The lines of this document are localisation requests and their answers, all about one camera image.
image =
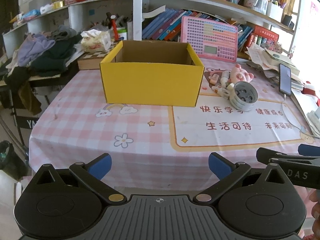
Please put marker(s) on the tissue box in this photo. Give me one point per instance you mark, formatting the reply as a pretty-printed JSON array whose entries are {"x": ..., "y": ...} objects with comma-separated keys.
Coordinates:
[{"x": 95, "y": 40}]

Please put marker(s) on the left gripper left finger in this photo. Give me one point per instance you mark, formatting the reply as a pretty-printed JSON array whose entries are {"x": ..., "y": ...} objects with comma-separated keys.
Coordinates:
[{"x": 90, "y": 176}]

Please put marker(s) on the row of blue books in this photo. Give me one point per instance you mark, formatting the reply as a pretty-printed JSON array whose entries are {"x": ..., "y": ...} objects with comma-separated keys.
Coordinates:
[{"x": 166, "y": 25}]

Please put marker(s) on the yellow cardboard box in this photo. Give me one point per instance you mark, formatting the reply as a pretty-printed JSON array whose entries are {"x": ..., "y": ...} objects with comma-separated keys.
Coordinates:
[{"x": 152, "y": 73}]

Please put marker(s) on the pink keyboard learning toy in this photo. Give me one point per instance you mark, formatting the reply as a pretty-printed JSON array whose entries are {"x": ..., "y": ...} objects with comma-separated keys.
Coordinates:
[{"x": 210, "y": 39}]

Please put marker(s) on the staples box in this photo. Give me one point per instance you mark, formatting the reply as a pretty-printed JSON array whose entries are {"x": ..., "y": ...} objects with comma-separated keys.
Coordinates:
[{"x": 222, "y": 92}]

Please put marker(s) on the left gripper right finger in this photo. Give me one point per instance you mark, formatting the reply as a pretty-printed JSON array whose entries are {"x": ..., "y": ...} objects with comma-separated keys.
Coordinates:
[{"x": 230, "y": 176}]

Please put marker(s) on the white bookshelf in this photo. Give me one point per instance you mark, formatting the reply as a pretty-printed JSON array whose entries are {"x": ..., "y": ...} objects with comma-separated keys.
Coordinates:
[{"x": 80, "y": 15}]

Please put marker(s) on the chessboard box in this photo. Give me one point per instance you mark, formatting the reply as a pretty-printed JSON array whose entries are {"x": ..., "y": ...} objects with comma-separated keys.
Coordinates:
[{"x": 91, "y": 61}]

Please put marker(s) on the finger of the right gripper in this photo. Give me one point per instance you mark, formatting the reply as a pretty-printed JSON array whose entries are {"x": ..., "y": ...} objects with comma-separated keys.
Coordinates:
[
  {"x": 266, "y": 156},
  {"x": 308, "y": 150}
]

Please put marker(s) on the white spray bottle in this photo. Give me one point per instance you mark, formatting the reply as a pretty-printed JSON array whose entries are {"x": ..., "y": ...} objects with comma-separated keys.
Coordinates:
[{"x": 224, "y": 78}]

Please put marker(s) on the red white glue bottle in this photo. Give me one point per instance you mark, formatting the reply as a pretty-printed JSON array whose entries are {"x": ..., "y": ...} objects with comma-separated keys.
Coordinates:
[{"x": 112, "y": 19}]

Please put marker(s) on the white power adapter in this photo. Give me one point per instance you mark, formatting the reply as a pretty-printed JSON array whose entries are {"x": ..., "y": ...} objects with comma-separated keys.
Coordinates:
[{"x": 230, "y": 87}]

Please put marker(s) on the black smartphone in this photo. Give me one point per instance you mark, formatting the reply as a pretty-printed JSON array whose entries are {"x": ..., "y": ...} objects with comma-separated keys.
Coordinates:
[{"x": 285, "y": 80}]

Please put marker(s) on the clear packing tape roll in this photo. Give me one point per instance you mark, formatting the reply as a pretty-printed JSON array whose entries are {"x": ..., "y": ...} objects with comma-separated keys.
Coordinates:
[{"x": 243, "y": 96}]

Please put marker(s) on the pile of clothes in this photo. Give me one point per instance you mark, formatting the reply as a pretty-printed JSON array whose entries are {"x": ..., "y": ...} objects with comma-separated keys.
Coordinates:
[{"x": 41, "y": 55}]

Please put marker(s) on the person right hand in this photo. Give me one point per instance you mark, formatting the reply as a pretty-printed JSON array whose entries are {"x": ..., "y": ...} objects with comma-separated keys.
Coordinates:
[{"x": 315, "y": 212}]

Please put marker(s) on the stack of papers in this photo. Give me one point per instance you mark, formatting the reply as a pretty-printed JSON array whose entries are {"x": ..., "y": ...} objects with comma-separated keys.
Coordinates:
[{"x": 269, "y": 62}]

